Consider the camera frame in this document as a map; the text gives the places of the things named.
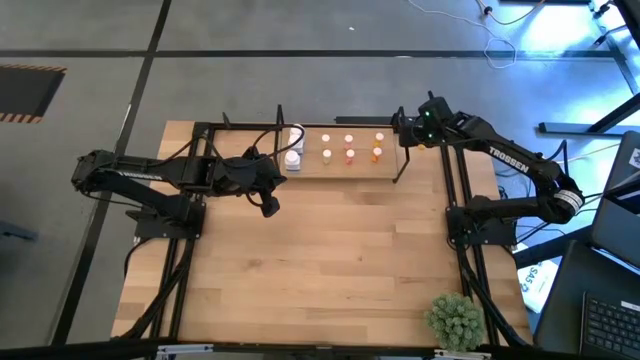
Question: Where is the white power cord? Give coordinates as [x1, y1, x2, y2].
[569, 143, 621, 162]

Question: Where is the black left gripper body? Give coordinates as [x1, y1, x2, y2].
[219, 147, 288, 197]

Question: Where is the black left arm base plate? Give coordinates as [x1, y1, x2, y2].
[124, 198, 207, 240]

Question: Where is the white floor cable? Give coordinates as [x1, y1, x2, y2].
[405, 0, 519, 70]

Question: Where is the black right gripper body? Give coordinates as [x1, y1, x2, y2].
[398, 112, 456, 150]

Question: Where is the dark grey laptop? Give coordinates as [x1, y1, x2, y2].
[591, 130, 640, 271]

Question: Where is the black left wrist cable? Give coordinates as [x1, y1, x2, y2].
[247, 123, 307, 209]

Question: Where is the black hazard-striped floor mat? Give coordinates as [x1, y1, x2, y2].
[0, 63, 68, 125]

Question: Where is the silver metal bracket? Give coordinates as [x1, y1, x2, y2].
[157, 343, 215, 356]
[433, 348, 494, 360]

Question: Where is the beige floor cable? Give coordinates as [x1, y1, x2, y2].
[474, 0, 547, 26]

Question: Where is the green artificial plant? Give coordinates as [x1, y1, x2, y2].
[424, 293, 488, 352]

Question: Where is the black aluminium rig frame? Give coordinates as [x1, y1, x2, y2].
[0, 118, 536, 360]

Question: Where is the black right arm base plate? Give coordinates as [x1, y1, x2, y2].
[446, 203, 518, 247]

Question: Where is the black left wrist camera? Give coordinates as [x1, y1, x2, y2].
[259, 195, 282, 219]

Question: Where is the dark metal table base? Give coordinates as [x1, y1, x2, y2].
[537, 0, 640, 135]

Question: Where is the black desk leg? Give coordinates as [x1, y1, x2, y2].
[513, 224, 596, 270]

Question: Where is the dark laptop visible keyboard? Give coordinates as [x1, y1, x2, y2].
[532, 239, 640, 360]

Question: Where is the wooden shelf black metal frame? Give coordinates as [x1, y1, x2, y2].
[272, 103, 411, 185]

